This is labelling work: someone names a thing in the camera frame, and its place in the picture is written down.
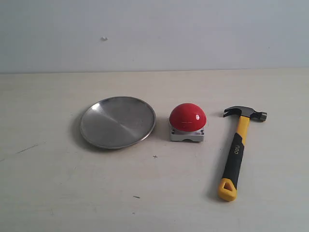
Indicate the round stainless steel plate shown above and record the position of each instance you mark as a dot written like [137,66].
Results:
[117,122]

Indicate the yellow black claw hammer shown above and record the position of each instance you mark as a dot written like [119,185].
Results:
[227,189]

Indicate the red dome push button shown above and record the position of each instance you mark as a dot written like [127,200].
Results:
[187,122]

